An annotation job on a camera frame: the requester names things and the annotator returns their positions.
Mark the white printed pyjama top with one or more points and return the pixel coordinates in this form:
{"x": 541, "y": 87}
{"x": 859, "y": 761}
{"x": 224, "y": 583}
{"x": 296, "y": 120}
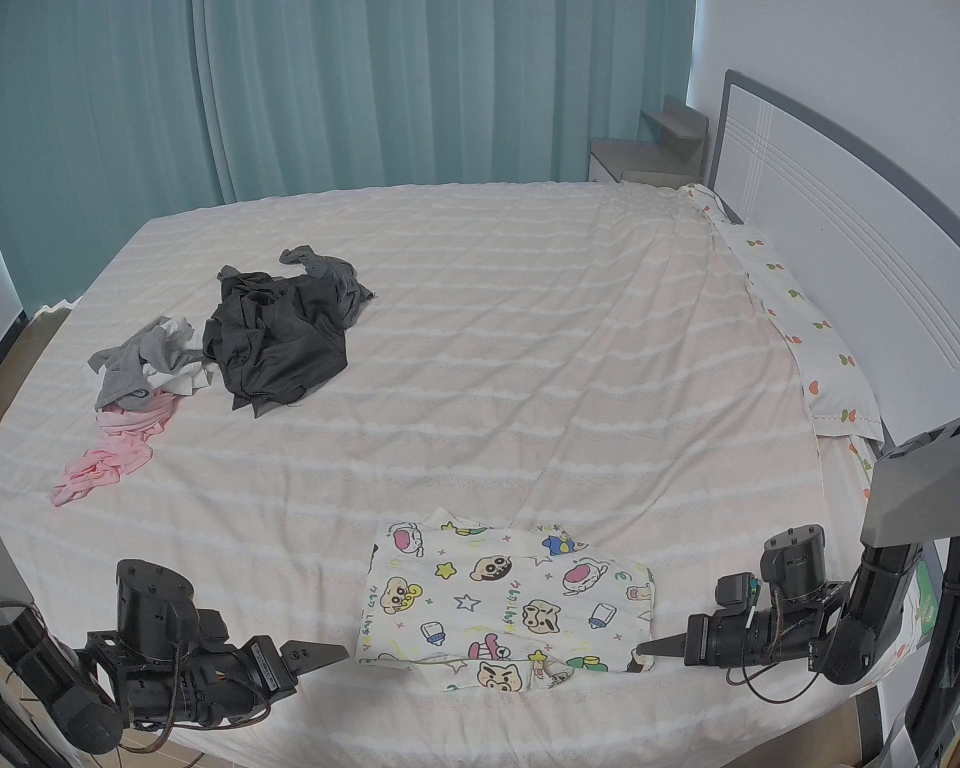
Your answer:
{"x": 510, "y": 607}

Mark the pink garment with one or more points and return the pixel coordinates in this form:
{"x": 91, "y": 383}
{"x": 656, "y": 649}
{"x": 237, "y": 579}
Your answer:
{"x": 112, "y": 454}

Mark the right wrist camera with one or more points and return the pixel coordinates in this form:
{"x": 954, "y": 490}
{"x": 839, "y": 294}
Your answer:
{"x": 736, "y": 591}

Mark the white printed pillow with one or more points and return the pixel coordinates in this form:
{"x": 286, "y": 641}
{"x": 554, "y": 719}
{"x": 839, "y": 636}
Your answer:
{"x": 825, "y": 367}

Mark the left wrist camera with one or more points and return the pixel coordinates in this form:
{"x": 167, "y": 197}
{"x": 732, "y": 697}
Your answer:
{"x": 212, "y": 628}

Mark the blue-green curtain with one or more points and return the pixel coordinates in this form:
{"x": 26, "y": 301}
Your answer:
{"x": 97, "y": 150}
{"x": 450, "y": 90}

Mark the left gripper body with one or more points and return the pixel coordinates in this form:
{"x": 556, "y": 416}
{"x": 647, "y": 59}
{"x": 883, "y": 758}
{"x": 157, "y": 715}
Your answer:
{"x": 232, "y": 682}

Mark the grey bedside table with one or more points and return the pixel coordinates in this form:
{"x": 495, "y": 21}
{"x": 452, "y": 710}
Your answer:
{"x": 630, "y": 157}

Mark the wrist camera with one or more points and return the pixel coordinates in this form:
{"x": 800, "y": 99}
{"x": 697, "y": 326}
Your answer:
{"x": 736, "y": 591}
{"x": 212, "y": 628}

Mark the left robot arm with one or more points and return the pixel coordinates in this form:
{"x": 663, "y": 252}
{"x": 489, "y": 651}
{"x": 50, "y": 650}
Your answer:
{"x": 150, "y": 607}

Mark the grey garment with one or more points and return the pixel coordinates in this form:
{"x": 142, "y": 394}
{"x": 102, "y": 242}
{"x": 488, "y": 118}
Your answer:
{"x": 127, "y": 367}

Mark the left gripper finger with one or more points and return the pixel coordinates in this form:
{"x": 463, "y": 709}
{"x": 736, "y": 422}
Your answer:
{"x": 311, "y": 656}

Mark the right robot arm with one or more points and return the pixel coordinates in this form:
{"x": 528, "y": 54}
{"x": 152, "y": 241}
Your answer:
{"x": 877, "y": 592}

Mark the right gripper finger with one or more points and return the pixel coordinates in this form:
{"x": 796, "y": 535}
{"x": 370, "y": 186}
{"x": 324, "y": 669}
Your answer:
{"x": 667, "y": 646}

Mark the white garment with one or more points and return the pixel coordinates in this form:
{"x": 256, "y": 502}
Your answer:
{"x": 184, "y": 382}

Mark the black garment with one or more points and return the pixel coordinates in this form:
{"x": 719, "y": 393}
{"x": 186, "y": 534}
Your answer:
{"x": 277, "y": 345}

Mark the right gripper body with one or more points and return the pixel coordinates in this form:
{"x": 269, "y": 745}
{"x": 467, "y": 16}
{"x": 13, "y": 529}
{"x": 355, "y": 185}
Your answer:
{"x": 731, "y": 639}

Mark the bed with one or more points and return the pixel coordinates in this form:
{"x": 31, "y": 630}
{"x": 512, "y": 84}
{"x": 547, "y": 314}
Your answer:
{"x": 525, "y": 337}

